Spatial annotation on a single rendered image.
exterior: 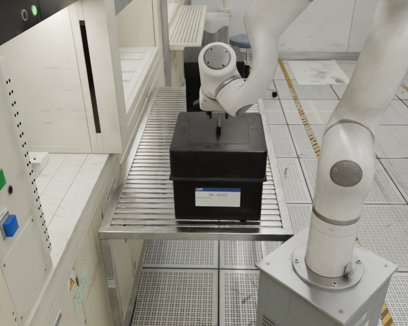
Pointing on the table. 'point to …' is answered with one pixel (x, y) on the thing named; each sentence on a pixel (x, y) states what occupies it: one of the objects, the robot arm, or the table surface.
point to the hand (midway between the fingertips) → (218, 111)
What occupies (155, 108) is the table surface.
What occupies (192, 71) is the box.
